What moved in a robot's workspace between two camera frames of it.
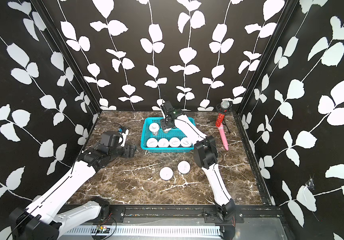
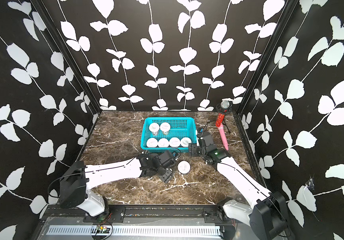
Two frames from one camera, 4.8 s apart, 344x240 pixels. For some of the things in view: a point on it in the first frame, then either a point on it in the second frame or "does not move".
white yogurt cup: (186, 142) does not move
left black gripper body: (122, 151) -> (166, 175)
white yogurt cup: (151, 142) does not move
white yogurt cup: (166, 130) does not move
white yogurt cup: (163, 142) does not move
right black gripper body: (165, 124) -> (197, 151)
